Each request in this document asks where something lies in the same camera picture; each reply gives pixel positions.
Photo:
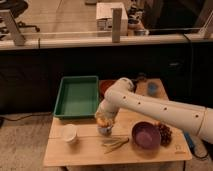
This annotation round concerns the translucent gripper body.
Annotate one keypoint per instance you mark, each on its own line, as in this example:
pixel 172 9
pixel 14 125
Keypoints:
pixel 110 118

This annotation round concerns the orange apple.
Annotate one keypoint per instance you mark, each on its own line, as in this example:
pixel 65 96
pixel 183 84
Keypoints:
pixel 102 123

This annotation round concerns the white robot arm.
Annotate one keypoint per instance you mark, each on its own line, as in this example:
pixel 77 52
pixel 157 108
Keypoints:
pixel 197 120

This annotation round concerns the white paper cup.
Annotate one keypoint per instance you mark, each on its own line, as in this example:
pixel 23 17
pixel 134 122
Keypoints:
pixel 69 133

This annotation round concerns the blue small cup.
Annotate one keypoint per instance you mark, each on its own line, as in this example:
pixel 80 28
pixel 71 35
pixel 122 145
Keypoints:
pixel 152 89

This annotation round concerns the light blue cloth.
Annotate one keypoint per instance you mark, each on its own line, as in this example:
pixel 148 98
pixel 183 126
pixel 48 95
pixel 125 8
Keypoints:
pixel 105 130

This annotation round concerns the green plastic tray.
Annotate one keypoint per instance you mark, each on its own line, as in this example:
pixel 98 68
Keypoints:
pixel 78 97

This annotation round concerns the orange bowl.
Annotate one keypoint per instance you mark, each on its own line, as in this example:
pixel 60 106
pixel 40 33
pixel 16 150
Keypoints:
pixel 104 85

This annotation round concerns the purple bowl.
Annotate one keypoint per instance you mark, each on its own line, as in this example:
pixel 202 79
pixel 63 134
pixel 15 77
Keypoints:
pixel 145 135

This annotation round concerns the dark small jar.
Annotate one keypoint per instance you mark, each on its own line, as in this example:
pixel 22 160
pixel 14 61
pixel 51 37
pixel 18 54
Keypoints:
pixel 141 77

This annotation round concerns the bunch of dark grapes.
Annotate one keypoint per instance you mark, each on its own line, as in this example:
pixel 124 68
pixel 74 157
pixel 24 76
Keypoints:
pixel 165 132

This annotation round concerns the white cardboard box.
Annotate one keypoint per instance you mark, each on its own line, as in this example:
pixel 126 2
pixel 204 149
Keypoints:
pixel 104 16

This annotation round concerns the wooden post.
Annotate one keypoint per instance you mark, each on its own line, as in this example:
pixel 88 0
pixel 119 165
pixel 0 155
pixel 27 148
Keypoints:
pixel 116 24

